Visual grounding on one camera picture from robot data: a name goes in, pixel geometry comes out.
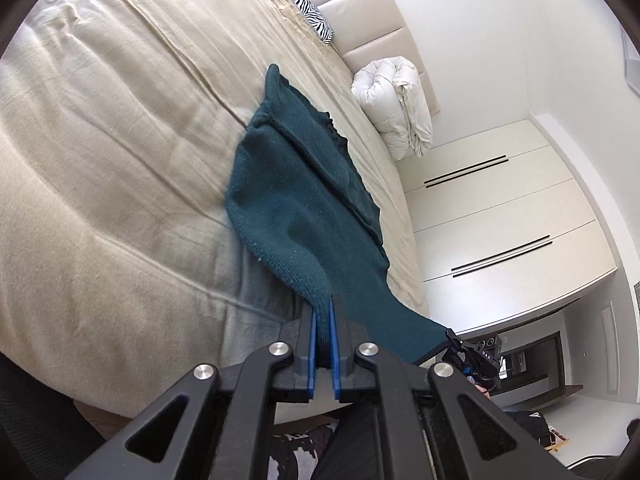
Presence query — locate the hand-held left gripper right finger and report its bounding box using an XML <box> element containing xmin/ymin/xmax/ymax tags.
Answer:
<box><xmin>330</xmin><ymin>295</ymin><xmax>589</xmax><ymax>480</ymax></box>

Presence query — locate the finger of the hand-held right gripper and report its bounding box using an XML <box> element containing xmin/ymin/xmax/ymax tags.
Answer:
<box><xmin>440</xmin><ymin>351</ymin><xmax>475</xmax><ymax>380</ymax></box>
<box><xmin>444</xmin><ymin>328</ymin><xmax>476</xmax><ymax>358</ymax></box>

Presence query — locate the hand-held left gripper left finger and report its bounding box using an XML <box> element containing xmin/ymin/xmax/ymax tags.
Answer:
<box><xmin>65</xmin><ymin>304</ymin><xmax>319</xmax><ymax>480</ymax></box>

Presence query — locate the dark teal knit sweater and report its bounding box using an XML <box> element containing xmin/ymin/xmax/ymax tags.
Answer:
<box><xmin>223</xmin><ymin>63</ymin><xmax>451</xmax><ymax>366</ymax></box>

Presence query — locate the black white patterned cloth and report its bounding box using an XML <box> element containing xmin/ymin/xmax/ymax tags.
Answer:
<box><xmin>267</xmin><ymin>421</ymin><xmax>341</xmax><ymax>480</ymax></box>

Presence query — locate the white wardrobe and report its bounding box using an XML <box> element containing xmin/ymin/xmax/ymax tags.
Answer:
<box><xmin>395</xmin><ymin>117</ymin><xmax>621</xmax><ymax>335</ymax></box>

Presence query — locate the white folded duvet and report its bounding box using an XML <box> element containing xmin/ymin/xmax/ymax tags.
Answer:
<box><xmin>351</xmin><ymin>57</ymin><xmax>434</xmax><ymax>160</ymax></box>

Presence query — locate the bed with beige sheet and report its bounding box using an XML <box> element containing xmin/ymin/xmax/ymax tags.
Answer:
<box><xmin>0</xmin><ymin>0</ymin><xmax>431</xmax><ymax>421</ymax></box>

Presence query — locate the beige padded headboard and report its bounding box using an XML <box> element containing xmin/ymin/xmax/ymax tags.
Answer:
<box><xmin>280</xmin><ymin>0</ymin><xmax>443</xmax><ymax>117</ymax></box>

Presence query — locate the zebra print pillow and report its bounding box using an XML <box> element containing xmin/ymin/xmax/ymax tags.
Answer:
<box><xmin>272</xmin><ymin>0</ymin><xmax>335</xmax><ymax>46</ymax></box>

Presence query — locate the black wardrobe handle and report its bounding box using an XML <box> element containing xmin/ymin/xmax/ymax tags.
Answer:
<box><xmin>424</xmin><ymin>156</ymin><xmax>510</xmax><ymax>189</ymax></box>
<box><xmin>451</xmin><ymin>234</ymin><xmax>554</xmax><ymax>279</ymax></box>

